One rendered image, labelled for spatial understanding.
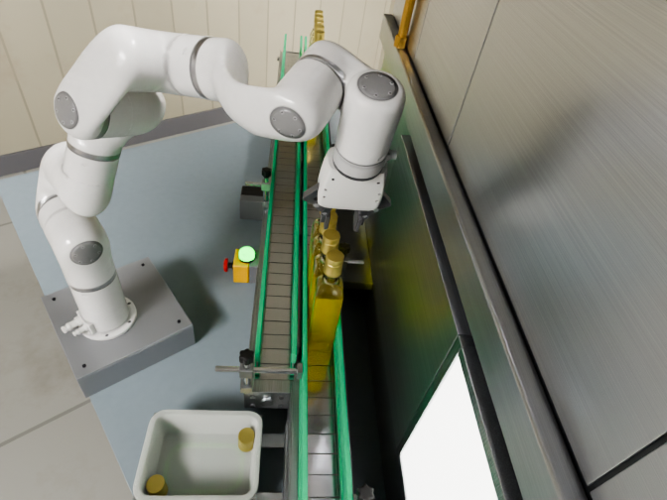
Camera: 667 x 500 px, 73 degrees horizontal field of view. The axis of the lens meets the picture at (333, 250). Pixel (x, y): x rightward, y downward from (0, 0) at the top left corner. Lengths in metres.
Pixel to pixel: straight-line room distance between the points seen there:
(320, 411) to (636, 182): 0.75
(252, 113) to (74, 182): 0.42
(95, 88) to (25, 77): 2.33
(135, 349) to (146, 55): 0.67
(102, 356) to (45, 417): 0.98
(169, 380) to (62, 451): 0.90
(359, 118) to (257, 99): 0.12
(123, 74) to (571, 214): 0.55
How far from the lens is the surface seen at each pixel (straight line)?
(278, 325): 1.08
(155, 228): 1.53
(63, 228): 0.97
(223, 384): 1.15
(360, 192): 0.69
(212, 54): 0.66
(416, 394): 0.74
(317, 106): 0.55
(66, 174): 0.92
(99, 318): 1.13
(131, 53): 0.68
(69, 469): 1.98
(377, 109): 0.56
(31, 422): 2.11
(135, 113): 0.79
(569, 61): 0.50
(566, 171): 0.47
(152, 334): 1.15
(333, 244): 0.89
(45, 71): 3.05
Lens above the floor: 1.76
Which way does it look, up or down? 44 degrees down
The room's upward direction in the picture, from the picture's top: 10 degrees clockwise
